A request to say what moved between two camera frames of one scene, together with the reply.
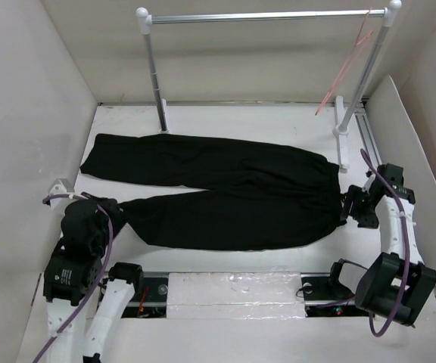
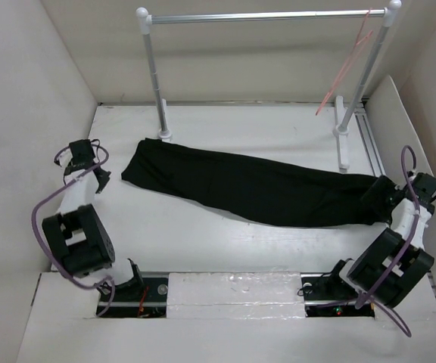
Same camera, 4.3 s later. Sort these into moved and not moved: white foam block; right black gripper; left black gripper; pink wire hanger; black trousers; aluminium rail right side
Moved: black trousers; left black gripper; right black gripper
Not moved: white foam block; pink wire hanger; aluminium rail right side
